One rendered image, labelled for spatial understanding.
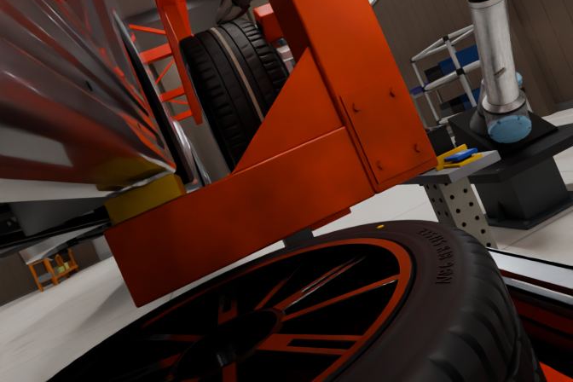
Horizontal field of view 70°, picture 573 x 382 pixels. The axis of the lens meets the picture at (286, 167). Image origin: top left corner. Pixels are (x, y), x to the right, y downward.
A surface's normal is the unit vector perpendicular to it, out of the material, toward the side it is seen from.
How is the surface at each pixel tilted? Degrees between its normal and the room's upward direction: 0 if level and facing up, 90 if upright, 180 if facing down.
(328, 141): 90
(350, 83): 90
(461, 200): 90
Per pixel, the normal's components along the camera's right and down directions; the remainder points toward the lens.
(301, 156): 0.17, -0.06
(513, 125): -0.15, 0.76
